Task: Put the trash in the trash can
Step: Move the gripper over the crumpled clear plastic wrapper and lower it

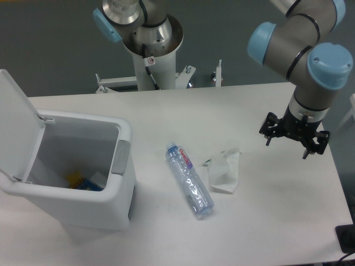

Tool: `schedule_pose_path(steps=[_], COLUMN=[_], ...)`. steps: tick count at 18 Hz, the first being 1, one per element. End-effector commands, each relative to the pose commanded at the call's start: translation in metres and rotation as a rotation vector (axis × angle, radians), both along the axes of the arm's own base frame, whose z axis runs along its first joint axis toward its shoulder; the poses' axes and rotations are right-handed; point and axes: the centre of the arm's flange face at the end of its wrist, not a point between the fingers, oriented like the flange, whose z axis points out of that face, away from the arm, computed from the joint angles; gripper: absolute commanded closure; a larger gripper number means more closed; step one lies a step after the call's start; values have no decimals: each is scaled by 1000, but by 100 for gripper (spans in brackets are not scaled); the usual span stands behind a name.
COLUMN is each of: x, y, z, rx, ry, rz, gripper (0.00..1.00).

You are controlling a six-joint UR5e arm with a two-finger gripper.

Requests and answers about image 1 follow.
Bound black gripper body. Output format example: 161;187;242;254
278;107;321;143

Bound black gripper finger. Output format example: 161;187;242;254
302;130;331;159
259;112;282;146

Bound white paper wrapper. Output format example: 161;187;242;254
202;147;241;195

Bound clear plastic water bottle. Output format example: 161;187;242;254
165;142;214;220

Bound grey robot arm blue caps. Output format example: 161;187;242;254
247;1;354;156

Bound white trash can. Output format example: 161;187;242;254
1;109;136;230

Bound yellow blue trash item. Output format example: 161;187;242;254
65;172;103;191

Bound white trash can lid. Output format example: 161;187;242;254
1;69;45;181

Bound white furniture leg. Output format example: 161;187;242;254
336;94;355;132

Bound black device at edge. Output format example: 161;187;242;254
335;224;354;253

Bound black cable on pedestal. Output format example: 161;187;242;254
141;43;161;91

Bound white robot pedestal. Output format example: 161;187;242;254
123;14;184;91

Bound white metal base frame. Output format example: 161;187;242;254
95;59;223;94

